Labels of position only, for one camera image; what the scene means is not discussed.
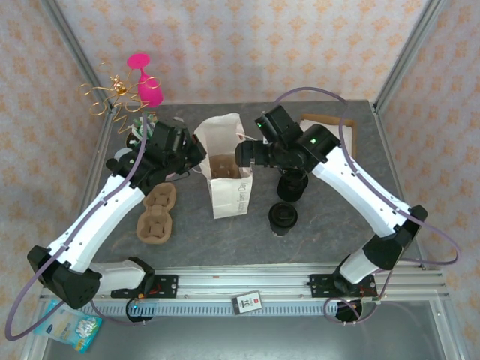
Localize brown cardboard cup carrier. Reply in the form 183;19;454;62
136;182;177;245
209;155;243;179

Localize white printed paper gift bag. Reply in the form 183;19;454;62
191;112;260;221

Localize black plastic coffee lid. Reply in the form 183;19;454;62
268;202;300;227

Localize black paper coffee cup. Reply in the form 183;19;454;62
268;220;298;239

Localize green white wrapped straws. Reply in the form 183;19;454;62
130;114;158;146

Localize stack of black plastic lids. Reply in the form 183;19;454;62
277;168;310;203

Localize brown cardboard napkin tray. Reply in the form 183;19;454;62
301;113;357;166

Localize pink plastic wine glass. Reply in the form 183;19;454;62
126;53;165;109

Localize white label tag card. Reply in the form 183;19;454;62
231;290;263;314

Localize blue snack package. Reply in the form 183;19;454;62
32;299;104;354

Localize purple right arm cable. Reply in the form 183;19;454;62
274;87;461;327

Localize gold wire ornament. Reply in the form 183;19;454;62
78;61;161;137

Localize aluminium front table rail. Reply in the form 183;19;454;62
39;264;449;301

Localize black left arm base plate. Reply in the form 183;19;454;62
127;273;179;300

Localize aluminium frame post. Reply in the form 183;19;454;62
39;0;113;112
373;0;446;113

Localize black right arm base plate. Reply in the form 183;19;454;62
308;273;377;298

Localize grey slotted cable duct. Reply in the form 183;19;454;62
89;301;341;318

